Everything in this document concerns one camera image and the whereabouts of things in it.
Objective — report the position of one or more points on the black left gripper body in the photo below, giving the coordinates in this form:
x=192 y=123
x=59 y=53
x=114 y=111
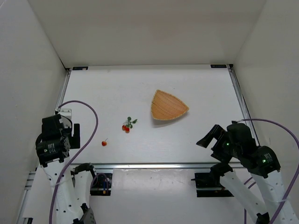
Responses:
x=76 y=136

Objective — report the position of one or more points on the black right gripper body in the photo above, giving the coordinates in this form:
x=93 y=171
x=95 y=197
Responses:
x=219 y=143

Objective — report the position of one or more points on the single red cherry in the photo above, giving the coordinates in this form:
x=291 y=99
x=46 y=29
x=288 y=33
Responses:
x=104 y=143

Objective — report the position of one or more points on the cherry pair with leaves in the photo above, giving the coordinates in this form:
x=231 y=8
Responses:
x=128 y=124

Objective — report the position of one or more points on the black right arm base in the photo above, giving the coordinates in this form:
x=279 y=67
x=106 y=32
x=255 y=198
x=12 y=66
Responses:
x=206 y=187

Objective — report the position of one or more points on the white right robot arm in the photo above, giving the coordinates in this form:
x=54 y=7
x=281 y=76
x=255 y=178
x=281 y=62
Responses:
x=261 y=162

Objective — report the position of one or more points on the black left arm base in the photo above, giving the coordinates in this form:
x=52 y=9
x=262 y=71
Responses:
x=102 y=185

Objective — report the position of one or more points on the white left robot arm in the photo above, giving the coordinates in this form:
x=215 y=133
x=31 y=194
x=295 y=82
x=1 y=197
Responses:
x=70 y=187

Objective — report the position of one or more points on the woven triangular fruit basket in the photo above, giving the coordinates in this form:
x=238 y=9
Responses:
x=165 y=106

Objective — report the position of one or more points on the left aluminium frame rail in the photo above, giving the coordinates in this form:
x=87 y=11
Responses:
x=63 y=88

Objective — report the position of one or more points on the aluminium frame rail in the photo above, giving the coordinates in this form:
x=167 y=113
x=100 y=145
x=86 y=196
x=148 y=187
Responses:
x=241 y=101
x=63 y=88

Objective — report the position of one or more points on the right aluminium frame rail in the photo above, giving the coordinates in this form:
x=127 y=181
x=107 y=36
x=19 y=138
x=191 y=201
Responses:
x=241 y=101

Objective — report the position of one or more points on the black left corner bracket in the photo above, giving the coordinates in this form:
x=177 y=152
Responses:
x=80 y=68

